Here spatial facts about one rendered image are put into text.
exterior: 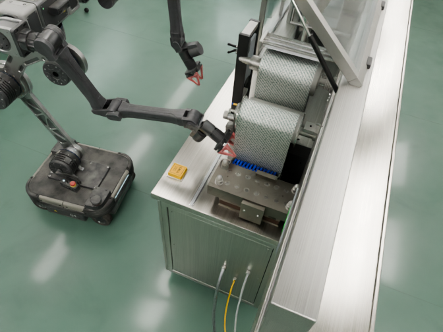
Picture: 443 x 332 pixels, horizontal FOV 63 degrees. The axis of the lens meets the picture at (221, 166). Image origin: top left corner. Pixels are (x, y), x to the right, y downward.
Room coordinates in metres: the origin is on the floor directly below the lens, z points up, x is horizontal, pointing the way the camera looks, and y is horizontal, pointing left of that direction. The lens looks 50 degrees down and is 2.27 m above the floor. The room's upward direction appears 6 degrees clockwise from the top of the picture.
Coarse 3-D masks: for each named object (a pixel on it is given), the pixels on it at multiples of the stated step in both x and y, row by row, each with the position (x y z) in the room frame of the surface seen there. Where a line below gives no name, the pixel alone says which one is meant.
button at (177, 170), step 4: (176, 164) 1.13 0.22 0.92; (172, 168) 1.10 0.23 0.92; (176, 168) 1.10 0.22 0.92; (180, 168) 1.11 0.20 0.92; (184, 168) 1.11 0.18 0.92; (168, 172) 1.07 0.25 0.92; (172, 172) 1.08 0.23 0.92; (176, 172) 1.08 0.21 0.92; (180, 172) 1.08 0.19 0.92; (184, 172) 1.09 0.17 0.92; (172, 176) 1.07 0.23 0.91; (176, 176) 1.06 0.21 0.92; (180, 176) 1.06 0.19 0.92
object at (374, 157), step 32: (384, 32) 1.61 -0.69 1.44; (384, 64) 1.35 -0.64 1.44; (384, 96) 1.13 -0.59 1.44; (320, 128) 0.92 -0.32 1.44; (384, 128) 0.95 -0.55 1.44; (384, 160) 0.80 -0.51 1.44; (352, 192) 0.65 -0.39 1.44; (384, 192) 0.67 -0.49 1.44; (288, 224) 0.57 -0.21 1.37; (352, 224) 0.54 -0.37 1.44; (384, 224) 0.55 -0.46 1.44; (352, 256) 0.45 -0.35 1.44; (352, 288) 0.36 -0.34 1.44; (256, 320) 0.28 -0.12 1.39; (320, 320) 0.28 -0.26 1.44; (352, 320) 0.29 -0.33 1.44
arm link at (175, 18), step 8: (168, 0) 1.64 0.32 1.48; (176, 0) 1.64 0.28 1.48; (168, 8) 1.65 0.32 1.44; (176, 8) 1.64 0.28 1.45; (176, 16) 1.64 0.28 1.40; (176, 24) 1.64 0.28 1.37; (176, 32) 1.63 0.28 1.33; (184, 32) 1.69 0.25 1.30; (176, 40) 1.63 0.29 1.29; (184, 40) 1.67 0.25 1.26
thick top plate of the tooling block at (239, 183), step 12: (216, 168) 1.04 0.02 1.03; (228, 168) 1.05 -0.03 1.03; (240, 168) 1.05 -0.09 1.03; (228, 180) 0.97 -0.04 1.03; (240, 180) 0.98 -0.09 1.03; (252, 180) 0.99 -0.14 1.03; (264, 180) 0.99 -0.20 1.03; (276, 180) 1.00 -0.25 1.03; (216, 192) 0.93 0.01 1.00; (228, 192) 0.91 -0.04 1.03; (240, 192) 0.92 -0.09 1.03; (252, 192) 0.92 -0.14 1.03; (264, 192) 0.93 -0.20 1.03; (276, 192) 0.94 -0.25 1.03; (288, 192) 0.94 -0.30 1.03; (240, 204) 0.89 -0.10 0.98; (264, 204) 0.87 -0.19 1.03; (276, 204) 0.87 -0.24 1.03; (276, 216) 0.84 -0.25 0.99
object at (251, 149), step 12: (240, 132) 1.11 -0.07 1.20; (240, 144) 1.11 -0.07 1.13; (252, 144) 1.09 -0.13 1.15; (264, 144) 1.08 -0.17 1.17; (276, 144) 1.06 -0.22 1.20; (240, 156) 1.11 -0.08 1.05; (252, 156) 1.09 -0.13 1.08; (264, 156) 1.07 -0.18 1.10; (276, 156) 1.06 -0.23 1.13; (264, 168) 1.07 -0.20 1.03; (276, 168) 1.05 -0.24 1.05
